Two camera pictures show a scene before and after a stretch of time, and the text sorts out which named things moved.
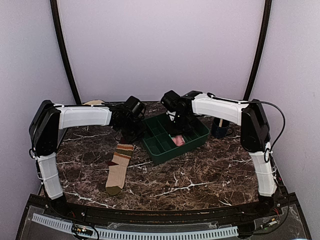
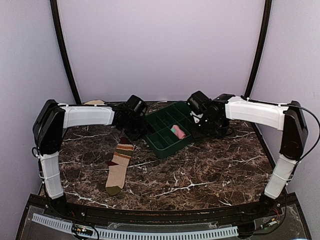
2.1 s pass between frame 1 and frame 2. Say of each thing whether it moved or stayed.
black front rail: stayed
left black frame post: stayed
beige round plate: stayed
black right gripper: moved
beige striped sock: stayed
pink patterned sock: moved
